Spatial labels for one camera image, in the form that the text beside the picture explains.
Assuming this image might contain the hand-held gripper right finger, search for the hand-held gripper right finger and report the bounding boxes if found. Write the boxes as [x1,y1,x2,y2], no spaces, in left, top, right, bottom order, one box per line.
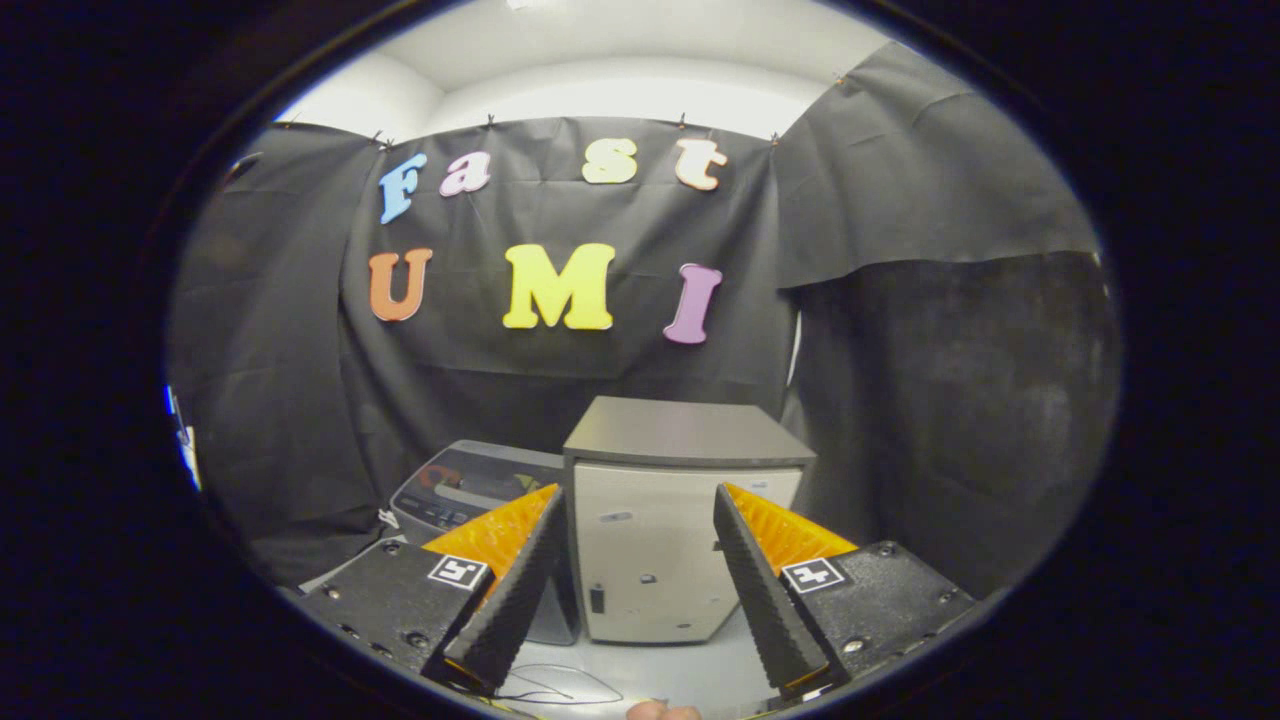
[713,482,979,698]

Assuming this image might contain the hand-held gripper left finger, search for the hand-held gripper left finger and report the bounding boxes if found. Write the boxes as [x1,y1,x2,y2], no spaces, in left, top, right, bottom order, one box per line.
[300,483,567,696]

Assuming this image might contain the grey washing machine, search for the grey washing machine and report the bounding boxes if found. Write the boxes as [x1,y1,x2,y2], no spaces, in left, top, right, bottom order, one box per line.
[388,440,581,646]

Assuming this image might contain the dark washing machine lid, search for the dark washing machine lid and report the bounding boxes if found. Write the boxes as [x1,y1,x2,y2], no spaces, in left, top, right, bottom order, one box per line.
[418,440,567,503]

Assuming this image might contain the grey metal cabinet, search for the grey metal cabinet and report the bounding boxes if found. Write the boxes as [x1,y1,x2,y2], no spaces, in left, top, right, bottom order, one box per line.
[562,396,818,644]

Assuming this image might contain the black backdrop cloth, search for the black backdrop cloth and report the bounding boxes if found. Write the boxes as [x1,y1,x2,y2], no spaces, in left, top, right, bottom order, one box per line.
[168,42,1123,601]

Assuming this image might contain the thin black floor cables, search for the thin black floor cables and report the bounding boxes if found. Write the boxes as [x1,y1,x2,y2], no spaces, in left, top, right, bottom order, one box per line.
[495,662,628,713]

